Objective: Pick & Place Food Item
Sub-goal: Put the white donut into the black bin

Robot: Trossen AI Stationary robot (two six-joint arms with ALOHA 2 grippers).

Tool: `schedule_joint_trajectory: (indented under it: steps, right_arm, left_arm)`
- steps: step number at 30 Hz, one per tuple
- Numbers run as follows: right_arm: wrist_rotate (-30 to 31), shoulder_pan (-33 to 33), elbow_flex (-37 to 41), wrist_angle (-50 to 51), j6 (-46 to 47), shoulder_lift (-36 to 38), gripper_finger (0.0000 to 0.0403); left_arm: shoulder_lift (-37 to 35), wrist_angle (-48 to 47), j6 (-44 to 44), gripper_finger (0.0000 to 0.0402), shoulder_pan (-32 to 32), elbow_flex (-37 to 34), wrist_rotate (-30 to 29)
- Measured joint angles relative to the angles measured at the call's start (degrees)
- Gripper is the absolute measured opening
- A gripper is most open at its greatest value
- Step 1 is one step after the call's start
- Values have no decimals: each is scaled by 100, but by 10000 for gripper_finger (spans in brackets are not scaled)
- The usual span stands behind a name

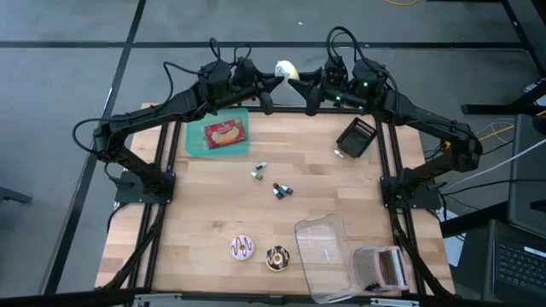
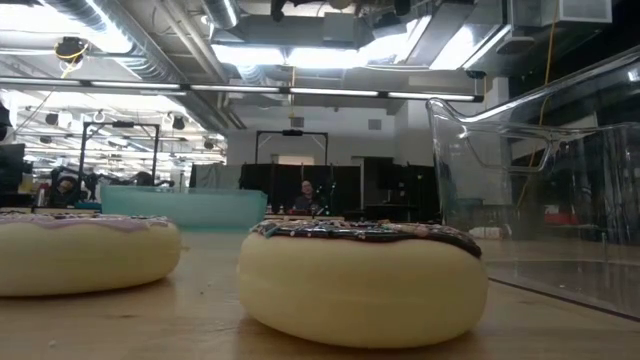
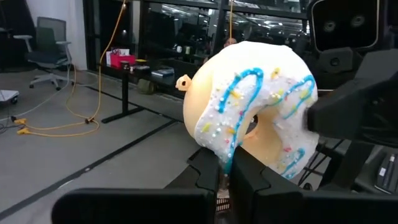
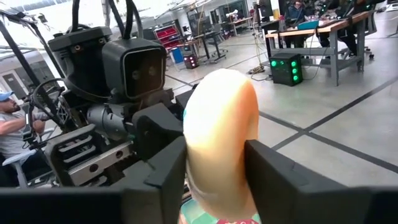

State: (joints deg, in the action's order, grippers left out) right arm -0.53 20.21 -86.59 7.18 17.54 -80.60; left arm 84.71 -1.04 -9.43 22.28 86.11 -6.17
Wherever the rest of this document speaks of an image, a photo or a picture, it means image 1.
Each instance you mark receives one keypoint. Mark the silver bracket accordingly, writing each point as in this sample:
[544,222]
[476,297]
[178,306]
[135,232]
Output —
[394,302]
[155,299]

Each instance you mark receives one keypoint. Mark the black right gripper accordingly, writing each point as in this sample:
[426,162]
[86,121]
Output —
[330,85]

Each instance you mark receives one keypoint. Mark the green translucent plastic bin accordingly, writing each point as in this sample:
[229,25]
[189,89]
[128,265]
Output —
[196,145]

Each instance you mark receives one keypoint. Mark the black metal table frame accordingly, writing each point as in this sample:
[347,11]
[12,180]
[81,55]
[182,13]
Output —
[290,110]

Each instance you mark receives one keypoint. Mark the black desk leg frame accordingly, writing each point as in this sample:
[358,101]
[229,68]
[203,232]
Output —
[522,25]

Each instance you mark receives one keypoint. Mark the small green dropper bottle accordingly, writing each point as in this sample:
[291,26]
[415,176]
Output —
[261,165]
[256,175]

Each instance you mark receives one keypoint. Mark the pink mesh basket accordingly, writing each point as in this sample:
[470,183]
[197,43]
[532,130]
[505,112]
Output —
[384,268]

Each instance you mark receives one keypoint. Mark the black slotted tray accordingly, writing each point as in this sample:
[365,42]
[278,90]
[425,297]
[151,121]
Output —
[355,138]

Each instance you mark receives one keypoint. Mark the small white-capped dropper bottle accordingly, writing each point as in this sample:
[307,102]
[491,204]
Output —
[339,154]

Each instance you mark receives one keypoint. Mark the white frosted toy donut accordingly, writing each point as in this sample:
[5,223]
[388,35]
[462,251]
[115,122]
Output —
[286,69]

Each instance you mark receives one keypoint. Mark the red snack packet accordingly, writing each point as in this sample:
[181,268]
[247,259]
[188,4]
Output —
[225,133]

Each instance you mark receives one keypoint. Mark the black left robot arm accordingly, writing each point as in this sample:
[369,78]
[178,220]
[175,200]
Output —
[170,106]

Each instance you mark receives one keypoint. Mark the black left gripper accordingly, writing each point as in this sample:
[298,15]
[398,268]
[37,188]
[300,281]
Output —
[247,81]

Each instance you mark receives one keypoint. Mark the purple label dropper bottle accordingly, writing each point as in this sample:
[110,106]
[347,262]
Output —
[288,190]

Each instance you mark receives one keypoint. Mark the pink frosted toy donut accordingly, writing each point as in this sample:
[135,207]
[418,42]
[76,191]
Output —
[242,247]

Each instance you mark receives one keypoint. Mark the clear plastic bin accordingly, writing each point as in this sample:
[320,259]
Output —
[320,256]

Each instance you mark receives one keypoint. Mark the chocolate frosted toy donut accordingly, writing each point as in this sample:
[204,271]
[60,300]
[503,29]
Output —
[277,258]

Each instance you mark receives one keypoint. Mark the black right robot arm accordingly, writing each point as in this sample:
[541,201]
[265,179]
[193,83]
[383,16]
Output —
[426,119]

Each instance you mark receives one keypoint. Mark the black laptop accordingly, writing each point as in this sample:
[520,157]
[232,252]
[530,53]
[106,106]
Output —
[516,264]

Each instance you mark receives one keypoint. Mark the black computer case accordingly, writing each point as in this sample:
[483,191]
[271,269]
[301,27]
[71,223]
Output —
[529,179]

